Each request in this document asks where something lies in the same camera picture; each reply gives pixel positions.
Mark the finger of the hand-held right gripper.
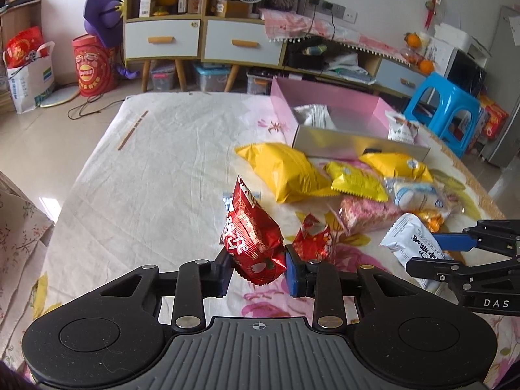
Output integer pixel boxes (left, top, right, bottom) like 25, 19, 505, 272
431, 219, 520, 257
405, 257, 508, 293

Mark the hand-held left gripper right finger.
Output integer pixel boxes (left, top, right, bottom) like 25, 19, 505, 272
284, 246, 411, 332

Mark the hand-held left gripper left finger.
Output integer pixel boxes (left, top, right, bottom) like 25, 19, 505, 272
99, 248, 235, 333

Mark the orange and white snack packet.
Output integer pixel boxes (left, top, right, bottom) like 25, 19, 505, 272
414, 209, 446, 233

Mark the white packet with black print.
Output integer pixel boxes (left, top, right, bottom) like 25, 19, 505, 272
380, 213, 456, 271

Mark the small red snack packet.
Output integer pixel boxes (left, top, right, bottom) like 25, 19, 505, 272
292, 213, 338, 263

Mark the large red snack packet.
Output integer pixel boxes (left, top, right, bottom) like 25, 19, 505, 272
220, 175, 285, 285

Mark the pink snack packet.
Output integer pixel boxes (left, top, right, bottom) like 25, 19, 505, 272
338, 194, 404, 236

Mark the yellow packet with white label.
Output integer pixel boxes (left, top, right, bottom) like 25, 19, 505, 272
359, 152, 434, 183

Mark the large plain yellow snack packet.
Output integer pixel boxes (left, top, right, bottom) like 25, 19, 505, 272
236, 142, 334, 205

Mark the small yellow snack packet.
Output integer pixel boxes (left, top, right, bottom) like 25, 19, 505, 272
325, 161, 389, 203

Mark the pink cardboard box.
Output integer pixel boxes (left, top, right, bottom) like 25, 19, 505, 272
270, 76, 432, 164

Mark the clear white and blue packet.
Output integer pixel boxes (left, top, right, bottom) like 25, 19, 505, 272
384, 176, 452, 213

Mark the white packet with red picture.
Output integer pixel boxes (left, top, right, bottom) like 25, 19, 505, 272
384, 111, 420, 145

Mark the red snack carton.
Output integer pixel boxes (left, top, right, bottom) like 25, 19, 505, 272
467, 95, 509, 148

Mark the blue plastic stool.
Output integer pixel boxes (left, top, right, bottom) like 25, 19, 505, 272
402, 72, 483, 159

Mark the silver snack packet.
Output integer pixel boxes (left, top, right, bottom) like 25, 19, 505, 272
293, 105, 336, 131

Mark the grey refrigerator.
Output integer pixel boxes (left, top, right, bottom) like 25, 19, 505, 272
478, 6, 520, 168

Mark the black microwave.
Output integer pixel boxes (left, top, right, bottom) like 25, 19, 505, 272
444, 49, 487, 99

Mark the wooden tv stand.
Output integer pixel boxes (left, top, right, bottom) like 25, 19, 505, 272
282, 34, 428, 99

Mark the clear bin with dark lid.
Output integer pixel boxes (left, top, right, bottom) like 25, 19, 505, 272
246, 71, 278, 97

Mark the clear bin with blue lid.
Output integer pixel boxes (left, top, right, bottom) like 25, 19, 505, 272
194, 64, 231, 93

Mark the pile of papers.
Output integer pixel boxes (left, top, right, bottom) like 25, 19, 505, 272
326, 55, 375, 87

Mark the clear storage bin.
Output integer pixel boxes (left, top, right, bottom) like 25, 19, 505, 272
149, 63, 178, 92

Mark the beige floral cloth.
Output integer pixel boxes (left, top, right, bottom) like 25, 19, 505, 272
0, 171, 55, 336

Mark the low wooden drawer cabinet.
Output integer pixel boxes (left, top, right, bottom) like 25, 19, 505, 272
201, 11, 287, 93

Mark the round white floor disc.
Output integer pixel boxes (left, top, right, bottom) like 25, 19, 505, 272
40, 87, 81, 109

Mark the red round drum container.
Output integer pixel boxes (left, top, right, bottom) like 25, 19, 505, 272
72, 36, 121, 97

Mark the tall wooden shelf cabinet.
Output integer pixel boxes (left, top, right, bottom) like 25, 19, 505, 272
122, 0, 212, 93

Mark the pink floral table cloth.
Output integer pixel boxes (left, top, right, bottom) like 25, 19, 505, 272
260, 8, 412, 61

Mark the brown cardboard box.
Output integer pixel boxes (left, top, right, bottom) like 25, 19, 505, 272
215, 0, 251, 19

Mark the white paper bag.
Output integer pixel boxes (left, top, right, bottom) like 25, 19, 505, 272
6, 41, 56, 115

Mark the purple hat plush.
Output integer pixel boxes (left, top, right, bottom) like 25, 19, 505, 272
83, 0, 141, 81

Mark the red gift bag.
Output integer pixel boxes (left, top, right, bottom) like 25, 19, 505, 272
4, 26, 44, 68

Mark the wooden desk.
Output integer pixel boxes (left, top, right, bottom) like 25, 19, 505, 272
0, 0, 44, 54

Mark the black floor cable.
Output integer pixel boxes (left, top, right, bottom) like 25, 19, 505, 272
67, 93, 123, 121

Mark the wall socket strip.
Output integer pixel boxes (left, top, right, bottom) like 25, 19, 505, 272
308, 0, 359, 23

